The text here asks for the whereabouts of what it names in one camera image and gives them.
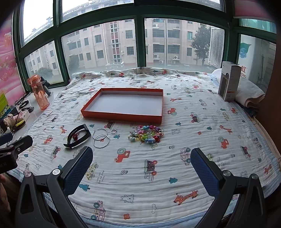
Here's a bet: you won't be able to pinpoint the green window frame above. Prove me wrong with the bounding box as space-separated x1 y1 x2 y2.
12 0 277 91

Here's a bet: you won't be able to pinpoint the orange shallow tray box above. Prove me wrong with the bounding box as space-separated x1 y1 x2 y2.
81 88 164 124

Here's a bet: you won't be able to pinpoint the colourful candy bead bracelet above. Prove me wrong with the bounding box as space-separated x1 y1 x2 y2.
140 124 165 144

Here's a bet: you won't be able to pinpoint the large silver hoop earring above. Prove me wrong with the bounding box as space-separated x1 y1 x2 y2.
93 135 111 149

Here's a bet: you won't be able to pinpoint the black cables on sill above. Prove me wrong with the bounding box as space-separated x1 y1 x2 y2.
13 92 35 113

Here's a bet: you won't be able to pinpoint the pink patterned curtain left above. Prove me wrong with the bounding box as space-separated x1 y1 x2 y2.
0 15 25 105

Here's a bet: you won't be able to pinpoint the cartoon print bed quilt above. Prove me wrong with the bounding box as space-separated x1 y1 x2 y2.
10 68 281 227

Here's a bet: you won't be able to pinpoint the black smart band watch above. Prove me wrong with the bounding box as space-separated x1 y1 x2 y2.
64 124 91 149

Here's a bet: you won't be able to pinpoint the white folded pillow towel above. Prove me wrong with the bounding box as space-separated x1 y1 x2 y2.
212 68 265 109

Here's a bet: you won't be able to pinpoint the white grey product box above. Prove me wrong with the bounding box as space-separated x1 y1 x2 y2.
218 61 242 102

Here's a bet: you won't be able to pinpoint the black device on sill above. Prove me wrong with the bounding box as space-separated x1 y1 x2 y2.
40 76 51 96

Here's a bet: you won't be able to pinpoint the orange water bottle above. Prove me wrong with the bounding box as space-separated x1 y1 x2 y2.
28 74 50 110

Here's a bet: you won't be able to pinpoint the pink curtain right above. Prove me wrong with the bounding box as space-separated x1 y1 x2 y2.
234 0 274 22

